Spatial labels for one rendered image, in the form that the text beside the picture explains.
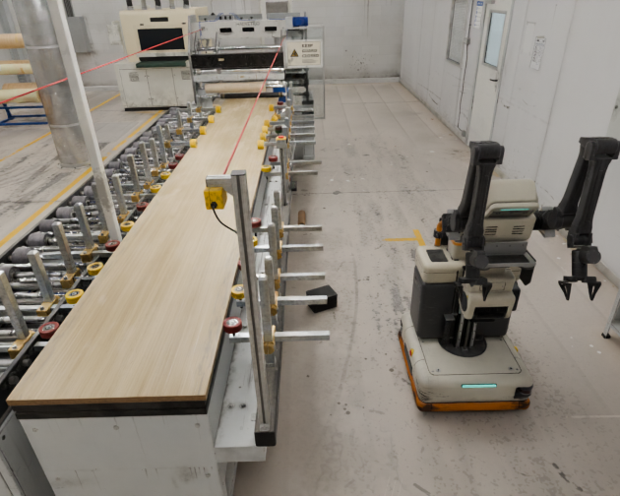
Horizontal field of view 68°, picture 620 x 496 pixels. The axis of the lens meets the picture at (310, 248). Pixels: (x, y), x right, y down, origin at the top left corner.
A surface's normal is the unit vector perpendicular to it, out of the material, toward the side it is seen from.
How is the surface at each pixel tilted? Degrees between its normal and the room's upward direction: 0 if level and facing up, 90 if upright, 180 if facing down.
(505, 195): 42
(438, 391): 90
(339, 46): 90
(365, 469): 0
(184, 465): 90
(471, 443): 0
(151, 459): 90
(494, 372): 0
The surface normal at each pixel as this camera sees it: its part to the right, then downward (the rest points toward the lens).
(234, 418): -0.03, -0.87
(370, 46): 0.01, 0.48
